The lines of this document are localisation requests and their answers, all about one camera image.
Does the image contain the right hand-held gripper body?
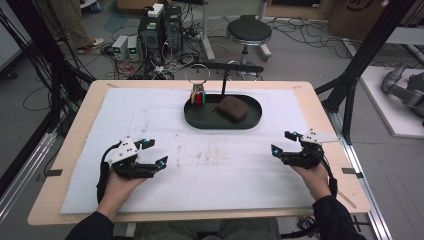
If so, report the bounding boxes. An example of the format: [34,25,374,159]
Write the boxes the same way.
[281,128,342,170]

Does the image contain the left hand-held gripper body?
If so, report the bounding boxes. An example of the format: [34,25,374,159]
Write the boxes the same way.
[107,135,158,181]

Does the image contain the black tray with hook stand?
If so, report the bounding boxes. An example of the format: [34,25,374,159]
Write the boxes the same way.
[183,61,264,131]

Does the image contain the brown key pouch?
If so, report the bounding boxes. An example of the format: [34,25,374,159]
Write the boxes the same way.
[211,95,250,124]

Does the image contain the key ring with coloured tags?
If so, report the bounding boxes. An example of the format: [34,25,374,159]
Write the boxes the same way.
[184,63,212,106]

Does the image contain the person's right hand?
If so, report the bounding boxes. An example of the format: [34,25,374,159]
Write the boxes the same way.
[289,163,334,201]

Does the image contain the person's left hand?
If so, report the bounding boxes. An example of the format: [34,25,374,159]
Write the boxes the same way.
[96,170,148,219]

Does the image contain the white table mat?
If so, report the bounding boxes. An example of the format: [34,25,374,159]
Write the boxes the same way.
[59,87,318,215]

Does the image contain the wooden table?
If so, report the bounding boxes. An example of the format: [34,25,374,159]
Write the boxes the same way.
[27,79,372,227]

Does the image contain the white platform board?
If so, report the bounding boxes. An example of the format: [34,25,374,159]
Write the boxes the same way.
[359,65,424,139]

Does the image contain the person's legs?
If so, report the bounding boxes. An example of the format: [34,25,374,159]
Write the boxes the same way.
[133,218,282,240]

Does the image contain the grey power supply unit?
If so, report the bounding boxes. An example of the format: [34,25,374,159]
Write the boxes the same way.
[126,35,141,62]
[111,34,130,61]

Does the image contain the black computer tower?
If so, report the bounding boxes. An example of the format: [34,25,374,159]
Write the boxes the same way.
[163,5,184,54]
[137,9,166,66]

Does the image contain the black round stool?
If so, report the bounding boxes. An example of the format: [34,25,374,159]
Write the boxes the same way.
[226,14,273,81]

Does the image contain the cardboard box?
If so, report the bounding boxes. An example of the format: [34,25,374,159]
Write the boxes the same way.
[328,0,424,42]

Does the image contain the white box on computer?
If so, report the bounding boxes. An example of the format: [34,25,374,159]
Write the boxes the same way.
[147,3,165,19]

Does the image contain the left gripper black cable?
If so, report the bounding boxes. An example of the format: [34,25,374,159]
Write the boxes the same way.
[96,141,122,205]

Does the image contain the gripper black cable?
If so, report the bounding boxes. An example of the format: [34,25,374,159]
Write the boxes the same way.
[96,141,122,205]
[318,149,339,198]

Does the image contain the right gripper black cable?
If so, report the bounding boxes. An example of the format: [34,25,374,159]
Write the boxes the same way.
[318,149,339,198]

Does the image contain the aluminium rail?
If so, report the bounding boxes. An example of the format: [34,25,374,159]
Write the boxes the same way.
[327,109,395,240]
[0,129,58,222]

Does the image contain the black metal frame post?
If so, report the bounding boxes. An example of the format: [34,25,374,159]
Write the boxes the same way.
[314,0,412,145]

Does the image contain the black cable bundle on frame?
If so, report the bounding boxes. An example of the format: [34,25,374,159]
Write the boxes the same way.
[0,0,96,134]

